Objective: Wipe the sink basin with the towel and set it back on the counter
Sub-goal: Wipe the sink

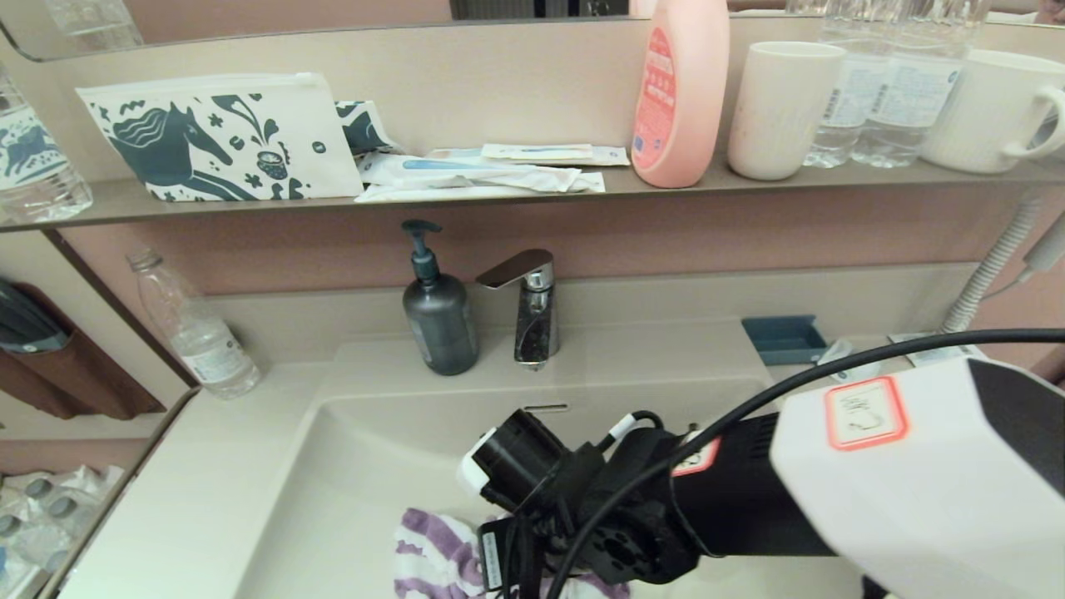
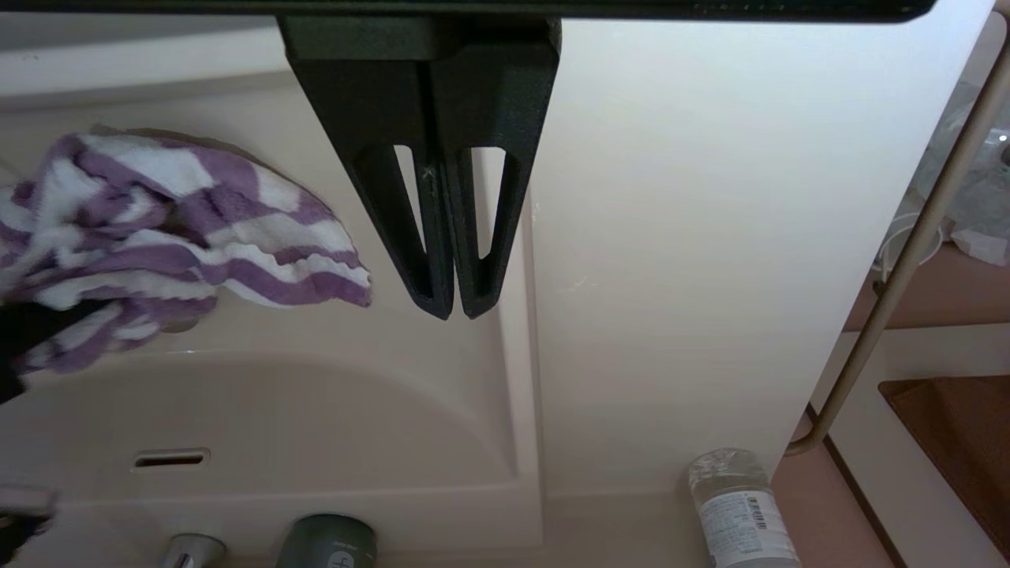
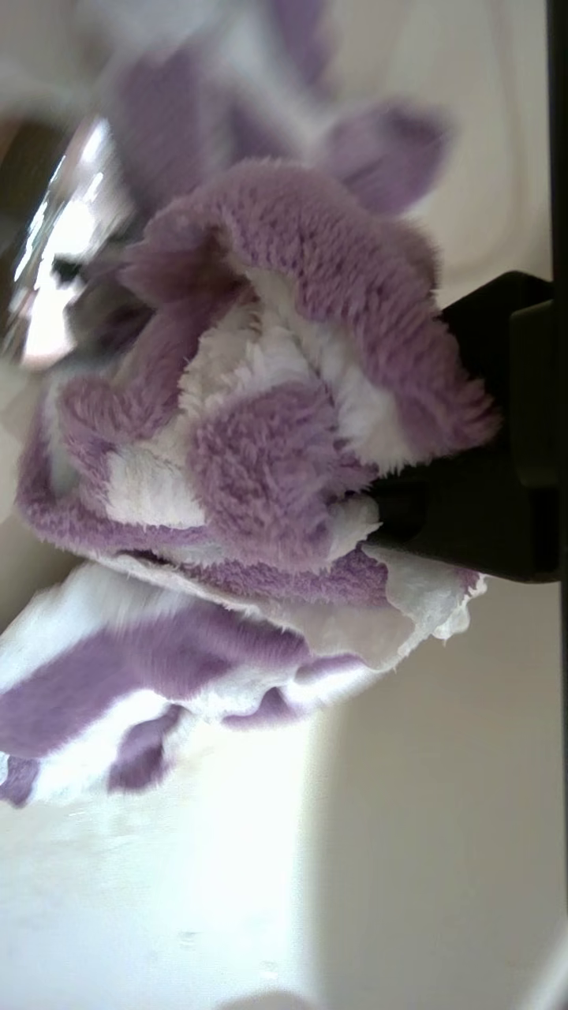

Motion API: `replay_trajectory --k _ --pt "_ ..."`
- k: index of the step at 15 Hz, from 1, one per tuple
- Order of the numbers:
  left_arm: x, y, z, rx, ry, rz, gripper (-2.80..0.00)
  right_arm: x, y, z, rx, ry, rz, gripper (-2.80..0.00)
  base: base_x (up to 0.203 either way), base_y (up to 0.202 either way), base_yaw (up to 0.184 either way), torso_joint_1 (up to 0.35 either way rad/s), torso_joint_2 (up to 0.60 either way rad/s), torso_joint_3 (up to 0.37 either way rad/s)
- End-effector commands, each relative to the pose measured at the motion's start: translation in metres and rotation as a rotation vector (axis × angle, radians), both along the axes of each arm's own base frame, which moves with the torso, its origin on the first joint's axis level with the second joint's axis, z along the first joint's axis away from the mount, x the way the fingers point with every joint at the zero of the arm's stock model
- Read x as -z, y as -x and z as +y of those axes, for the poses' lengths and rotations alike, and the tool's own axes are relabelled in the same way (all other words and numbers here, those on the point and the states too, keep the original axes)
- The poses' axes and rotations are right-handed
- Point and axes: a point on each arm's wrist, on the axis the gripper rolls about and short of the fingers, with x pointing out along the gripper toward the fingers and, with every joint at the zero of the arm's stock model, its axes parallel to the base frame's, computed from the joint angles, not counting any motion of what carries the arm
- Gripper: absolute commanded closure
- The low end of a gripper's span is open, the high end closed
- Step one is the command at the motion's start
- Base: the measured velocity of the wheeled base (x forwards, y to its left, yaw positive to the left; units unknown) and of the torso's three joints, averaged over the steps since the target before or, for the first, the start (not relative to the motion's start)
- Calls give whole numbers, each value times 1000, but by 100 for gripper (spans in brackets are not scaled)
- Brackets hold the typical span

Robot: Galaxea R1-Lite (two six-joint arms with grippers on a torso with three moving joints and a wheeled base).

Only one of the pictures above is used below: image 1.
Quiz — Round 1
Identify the purple white striped towel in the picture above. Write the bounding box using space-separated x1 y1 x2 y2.
393 507 633 599

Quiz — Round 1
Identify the chrome sink faucet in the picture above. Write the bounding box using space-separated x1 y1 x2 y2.
476 249 558 371

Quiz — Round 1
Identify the beige sink basin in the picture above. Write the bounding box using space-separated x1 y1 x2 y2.
237 323 874 599

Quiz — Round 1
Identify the grey soap pump bottle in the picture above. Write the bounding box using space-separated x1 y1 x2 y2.
402 220 480 377

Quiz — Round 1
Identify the blue soap tray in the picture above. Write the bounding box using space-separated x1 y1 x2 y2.
741 314 829 367

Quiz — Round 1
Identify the flat white sachet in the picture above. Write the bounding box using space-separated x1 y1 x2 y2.
354 172 606 204

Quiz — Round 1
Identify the small white blue sachet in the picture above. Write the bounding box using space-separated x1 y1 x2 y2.
815 339 883 384

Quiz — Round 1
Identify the long white toothbrush packet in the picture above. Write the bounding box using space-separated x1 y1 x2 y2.
358 152 583 194

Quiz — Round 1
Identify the slim clear plastic bottle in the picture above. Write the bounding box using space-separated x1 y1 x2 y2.
125 248 262 400

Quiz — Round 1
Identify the small cream sachet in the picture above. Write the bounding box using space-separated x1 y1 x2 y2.
481 144 595 162

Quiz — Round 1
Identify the white blue edged sachet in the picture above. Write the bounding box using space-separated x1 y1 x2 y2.
426 147 631 167

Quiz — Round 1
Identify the white printed paper card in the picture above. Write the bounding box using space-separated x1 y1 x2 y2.
887 333 976 369

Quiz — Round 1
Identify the small blue print pouch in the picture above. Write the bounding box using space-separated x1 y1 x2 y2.
335 100 399 157

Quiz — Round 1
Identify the pink lotion bottle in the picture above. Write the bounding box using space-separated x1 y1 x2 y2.
630 0 731 189

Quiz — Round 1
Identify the white tumbler cup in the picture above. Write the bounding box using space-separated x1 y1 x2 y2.
726 42 847 181

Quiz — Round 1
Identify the white horse print pouch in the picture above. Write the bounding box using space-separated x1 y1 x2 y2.
75 72 364 202

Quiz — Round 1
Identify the clear water bottle white label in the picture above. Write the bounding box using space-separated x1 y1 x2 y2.
803 0 891 169
849 0 991 170

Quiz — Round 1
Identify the dark hair dryer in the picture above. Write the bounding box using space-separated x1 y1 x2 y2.
0 279 74 356

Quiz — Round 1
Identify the water bottle blue horse label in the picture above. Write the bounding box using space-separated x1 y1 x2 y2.
0 62 94 224

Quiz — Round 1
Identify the white ceramic mug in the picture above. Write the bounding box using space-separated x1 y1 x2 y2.
919 48 1065 175

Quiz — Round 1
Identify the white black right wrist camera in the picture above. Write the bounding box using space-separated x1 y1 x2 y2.
456 408 575 510

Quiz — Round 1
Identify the grey wall shelf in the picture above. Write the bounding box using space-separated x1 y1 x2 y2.
0 155 1065 236

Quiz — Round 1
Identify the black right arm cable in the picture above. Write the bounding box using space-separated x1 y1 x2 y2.
545 329 1065 599

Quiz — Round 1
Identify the white corrugated hose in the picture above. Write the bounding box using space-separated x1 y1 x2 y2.
940 196 1041 334

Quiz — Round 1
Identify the grey hair dryer handle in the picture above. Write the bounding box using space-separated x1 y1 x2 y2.
1019 208 1065 275

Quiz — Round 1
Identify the wall mirror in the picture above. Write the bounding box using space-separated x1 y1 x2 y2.
0 0 1065 63

